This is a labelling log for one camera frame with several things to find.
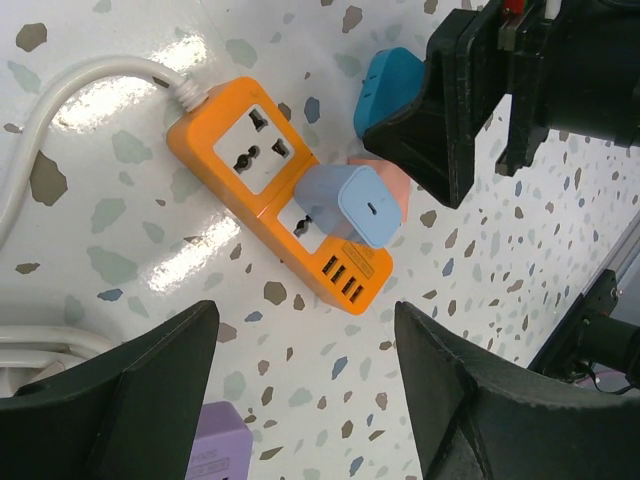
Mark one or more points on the pink charger plug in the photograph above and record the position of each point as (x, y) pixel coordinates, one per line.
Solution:
(395, 179)

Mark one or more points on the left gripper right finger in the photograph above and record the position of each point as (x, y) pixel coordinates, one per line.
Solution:
(475, 415)

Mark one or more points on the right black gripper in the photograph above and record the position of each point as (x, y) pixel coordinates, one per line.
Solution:
(573, 67)

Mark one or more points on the light blue charger plug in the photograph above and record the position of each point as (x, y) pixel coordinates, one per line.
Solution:
(351, 202)

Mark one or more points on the purple power strip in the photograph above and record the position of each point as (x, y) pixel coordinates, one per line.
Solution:
(222, 445)

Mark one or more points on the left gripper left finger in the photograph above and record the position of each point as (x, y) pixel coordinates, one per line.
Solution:
(130, 413)

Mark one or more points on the teal blue plug adapter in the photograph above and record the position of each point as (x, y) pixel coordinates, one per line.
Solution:
(393, 80)

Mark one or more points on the orange power strip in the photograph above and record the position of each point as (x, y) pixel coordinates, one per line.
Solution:
(244, 150)

